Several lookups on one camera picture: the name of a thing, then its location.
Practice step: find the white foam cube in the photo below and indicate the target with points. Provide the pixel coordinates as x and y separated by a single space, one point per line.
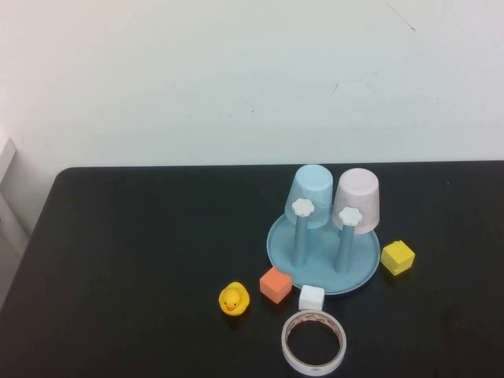
311 298

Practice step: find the pink plastic cup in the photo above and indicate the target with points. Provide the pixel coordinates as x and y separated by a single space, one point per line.
360 193

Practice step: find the blue cup stand with pegs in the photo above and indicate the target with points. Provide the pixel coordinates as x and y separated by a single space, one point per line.
315 267

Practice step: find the yellow rubber duck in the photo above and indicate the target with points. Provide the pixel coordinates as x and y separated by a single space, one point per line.
233 301

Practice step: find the light blue plastic cup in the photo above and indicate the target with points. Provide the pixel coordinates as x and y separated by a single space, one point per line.
313 185

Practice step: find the orange foam cube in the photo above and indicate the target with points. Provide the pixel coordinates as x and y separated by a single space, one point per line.
275 285

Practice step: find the white double-sided tape roll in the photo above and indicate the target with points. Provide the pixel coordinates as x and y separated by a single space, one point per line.
311 369

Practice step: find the yellow foam cube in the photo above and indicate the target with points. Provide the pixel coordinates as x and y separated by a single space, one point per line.
397 258

